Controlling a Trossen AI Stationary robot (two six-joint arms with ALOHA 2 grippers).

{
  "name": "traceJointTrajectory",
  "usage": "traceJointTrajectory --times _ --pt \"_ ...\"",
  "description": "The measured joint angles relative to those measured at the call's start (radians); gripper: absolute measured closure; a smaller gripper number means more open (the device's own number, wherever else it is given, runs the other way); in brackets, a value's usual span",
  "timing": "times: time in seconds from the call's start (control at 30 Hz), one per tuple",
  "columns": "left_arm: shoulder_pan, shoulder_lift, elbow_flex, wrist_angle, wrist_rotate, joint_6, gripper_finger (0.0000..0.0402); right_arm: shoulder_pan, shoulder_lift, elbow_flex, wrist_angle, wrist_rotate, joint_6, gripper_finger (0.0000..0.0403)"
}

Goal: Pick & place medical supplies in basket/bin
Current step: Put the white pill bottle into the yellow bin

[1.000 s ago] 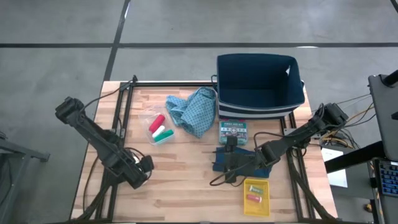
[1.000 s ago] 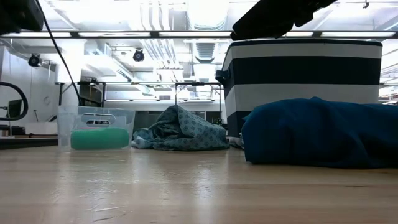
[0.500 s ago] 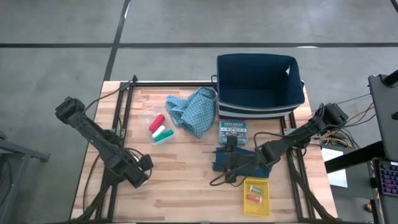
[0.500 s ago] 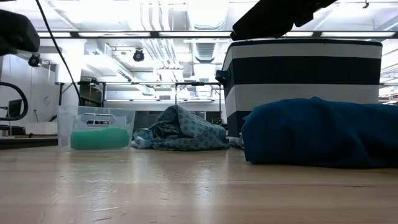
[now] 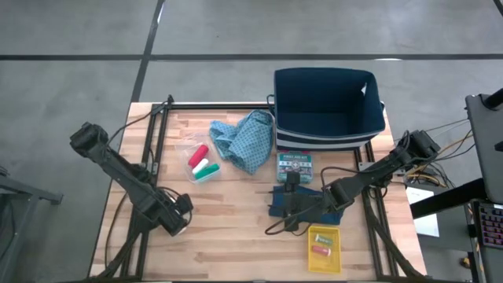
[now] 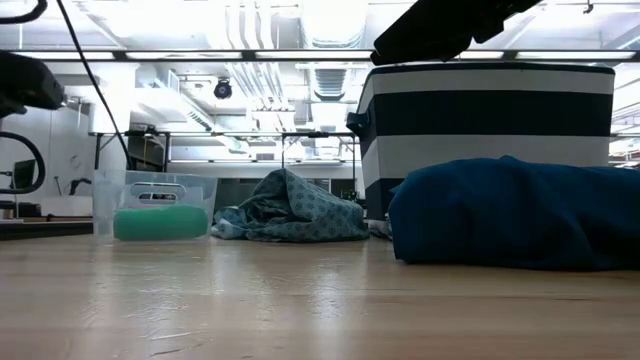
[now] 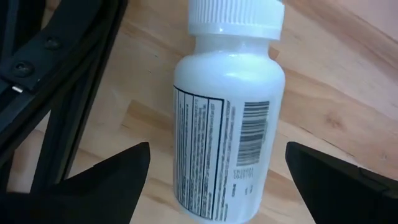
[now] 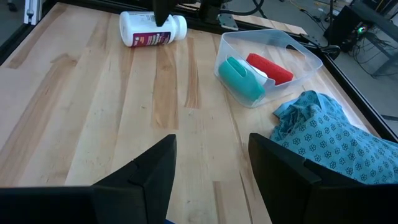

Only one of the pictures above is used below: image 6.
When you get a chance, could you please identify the teal patterned cloth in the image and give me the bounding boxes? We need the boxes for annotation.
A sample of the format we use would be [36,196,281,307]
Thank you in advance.
[209,168,370,244]

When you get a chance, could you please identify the navy white striped fabric basket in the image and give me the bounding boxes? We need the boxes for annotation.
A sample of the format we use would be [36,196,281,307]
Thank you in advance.
[346,60,616,221]

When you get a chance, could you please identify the clear plastic bin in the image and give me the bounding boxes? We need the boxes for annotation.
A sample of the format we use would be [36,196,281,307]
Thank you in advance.
[92,169,219,245]

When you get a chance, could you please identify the white ceiling air duct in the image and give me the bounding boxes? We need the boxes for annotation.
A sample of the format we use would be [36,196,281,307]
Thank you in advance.
[298,0,370,50]

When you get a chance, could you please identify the ceiling air vent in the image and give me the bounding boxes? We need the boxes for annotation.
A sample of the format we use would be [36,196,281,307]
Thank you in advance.
[313,67,347,102]

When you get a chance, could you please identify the dark blue cloth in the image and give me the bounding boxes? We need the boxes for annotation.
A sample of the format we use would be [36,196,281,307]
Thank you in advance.
[387,155,640,273]

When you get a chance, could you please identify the black computer monitor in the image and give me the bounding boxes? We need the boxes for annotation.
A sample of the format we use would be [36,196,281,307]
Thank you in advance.
[12,158,37,194]

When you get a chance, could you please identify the black ceiling spotlight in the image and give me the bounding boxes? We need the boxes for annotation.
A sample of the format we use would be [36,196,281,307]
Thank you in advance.
[213,78,234,100]

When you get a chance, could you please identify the green bandage roll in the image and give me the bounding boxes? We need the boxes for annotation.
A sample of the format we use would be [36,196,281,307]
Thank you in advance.
[113,204,210,242]

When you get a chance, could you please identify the thick black cable loop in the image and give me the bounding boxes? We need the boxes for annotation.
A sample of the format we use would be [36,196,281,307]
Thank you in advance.
[0,130,46,195]

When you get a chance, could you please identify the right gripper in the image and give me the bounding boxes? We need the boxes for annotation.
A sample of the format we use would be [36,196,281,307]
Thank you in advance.
[370,0,544,66]

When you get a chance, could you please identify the black framed table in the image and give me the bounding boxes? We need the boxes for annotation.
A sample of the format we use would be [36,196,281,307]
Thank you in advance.
[88,130,172,175]

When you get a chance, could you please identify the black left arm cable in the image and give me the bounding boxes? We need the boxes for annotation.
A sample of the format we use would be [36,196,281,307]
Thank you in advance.
[56,0,135,172]

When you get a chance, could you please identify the black metal table frame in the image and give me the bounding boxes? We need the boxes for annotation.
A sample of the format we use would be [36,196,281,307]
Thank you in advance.
[0,217,94,241]

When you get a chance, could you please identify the long ceiling light rail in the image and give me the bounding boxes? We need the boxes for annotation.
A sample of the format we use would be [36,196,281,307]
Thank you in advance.
[9,48,639,62]

